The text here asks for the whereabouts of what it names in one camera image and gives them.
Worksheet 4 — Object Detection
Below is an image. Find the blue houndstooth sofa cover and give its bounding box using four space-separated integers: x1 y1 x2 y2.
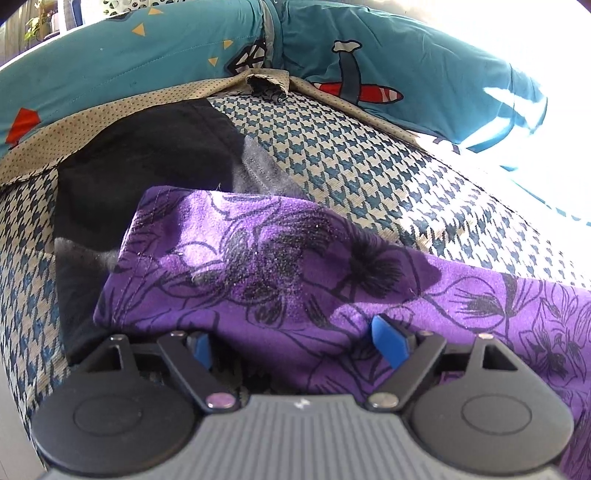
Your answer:
0 69 591 416

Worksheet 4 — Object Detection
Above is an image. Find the black and grey garment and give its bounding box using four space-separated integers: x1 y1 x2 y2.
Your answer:
53 98 308 365

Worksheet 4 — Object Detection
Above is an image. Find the purple floral garment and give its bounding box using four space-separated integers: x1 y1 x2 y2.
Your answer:
92 185 591 480

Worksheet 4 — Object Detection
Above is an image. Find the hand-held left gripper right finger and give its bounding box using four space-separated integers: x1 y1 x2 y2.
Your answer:
366 315 518 413

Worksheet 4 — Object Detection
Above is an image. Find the green houseplant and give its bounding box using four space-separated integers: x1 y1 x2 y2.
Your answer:
23 0 58 44

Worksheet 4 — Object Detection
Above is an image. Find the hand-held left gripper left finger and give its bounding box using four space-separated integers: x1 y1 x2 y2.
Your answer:
90 331 240 413

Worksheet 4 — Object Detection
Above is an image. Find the white perforated plastic basket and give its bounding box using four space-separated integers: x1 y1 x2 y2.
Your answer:
99 0 162 13

